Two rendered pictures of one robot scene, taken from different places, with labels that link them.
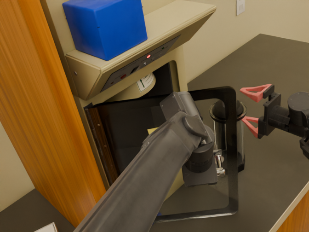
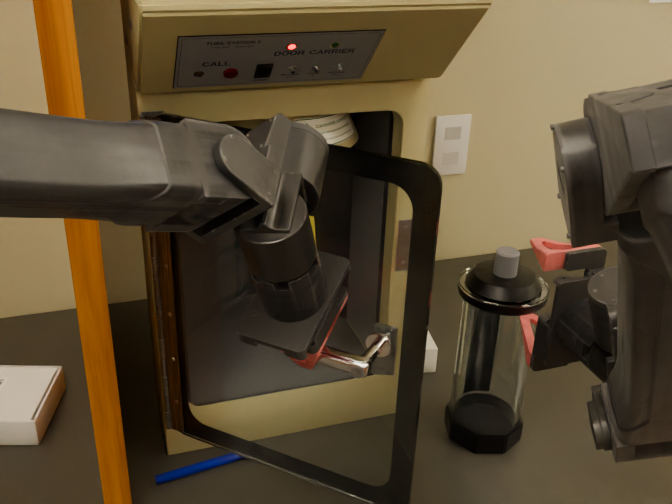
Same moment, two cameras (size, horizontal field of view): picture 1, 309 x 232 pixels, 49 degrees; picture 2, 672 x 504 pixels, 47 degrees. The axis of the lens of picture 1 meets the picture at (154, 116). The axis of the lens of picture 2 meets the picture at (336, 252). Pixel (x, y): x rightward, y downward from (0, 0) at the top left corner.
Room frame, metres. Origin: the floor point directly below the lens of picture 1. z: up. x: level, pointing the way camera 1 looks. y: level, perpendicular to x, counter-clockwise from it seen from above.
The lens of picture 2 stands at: (-0.03, -0.29, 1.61)
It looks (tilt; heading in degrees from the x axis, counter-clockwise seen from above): 27 degrees down; 19
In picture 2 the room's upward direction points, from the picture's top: 2 degrees clockwise
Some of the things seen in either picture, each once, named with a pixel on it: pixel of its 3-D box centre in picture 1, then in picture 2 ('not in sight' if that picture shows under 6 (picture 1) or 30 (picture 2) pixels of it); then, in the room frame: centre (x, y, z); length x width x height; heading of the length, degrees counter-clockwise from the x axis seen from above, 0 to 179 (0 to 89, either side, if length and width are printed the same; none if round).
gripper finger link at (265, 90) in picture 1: (256, 98); (556, 269); (0.74, -0.27, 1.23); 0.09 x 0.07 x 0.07; 38
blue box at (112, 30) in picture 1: (106, 21); not in sight; (0.61, 0.05, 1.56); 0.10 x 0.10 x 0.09; 38
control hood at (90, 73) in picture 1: (149, 50); (309, 43); (0.66, -0.02, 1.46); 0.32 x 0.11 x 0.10; 128
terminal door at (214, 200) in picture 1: (173, 166); (283, 322); (0.59, -0.02, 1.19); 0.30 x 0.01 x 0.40; 84
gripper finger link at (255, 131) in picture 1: (255, 119); (547, 324); (0.74, -0.28, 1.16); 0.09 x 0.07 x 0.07; 38
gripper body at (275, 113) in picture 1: (280, 117); (590, 331); (0.68, -0.32, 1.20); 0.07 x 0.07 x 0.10; 38
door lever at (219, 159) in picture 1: (204, 168); (335, 348); (0.55, -0.09, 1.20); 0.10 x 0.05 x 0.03; 84
